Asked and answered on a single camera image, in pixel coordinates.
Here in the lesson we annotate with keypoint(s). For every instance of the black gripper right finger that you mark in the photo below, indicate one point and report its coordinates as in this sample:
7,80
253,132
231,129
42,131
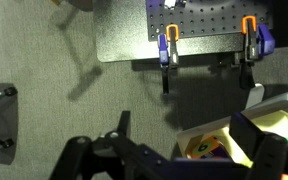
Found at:
267,153

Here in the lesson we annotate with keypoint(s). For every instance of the black metal base plate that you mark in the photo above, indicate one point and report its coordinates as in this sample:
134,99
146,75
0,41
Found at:
124,33

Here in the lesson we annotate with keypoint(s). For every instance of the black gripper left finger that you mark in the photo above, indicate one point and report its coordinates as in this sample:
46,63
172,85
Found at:
84,156

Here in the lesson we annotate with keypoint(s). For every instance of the wooden crate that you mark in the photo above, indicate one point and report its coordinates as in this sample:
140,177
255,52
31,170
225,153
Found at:
270,110

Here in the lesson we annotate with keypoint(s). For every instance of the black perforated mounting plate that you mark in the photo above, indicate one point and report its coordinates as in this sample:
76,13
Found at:
210,16

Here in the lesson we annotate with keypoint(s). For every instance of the small white object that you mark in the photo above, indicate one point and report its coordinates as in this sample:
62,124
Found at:
170,3

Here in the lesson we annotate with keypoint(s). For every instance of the blue orange bar clamp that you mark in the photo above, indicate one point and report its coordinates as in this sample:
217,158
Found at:
165,53
254,43

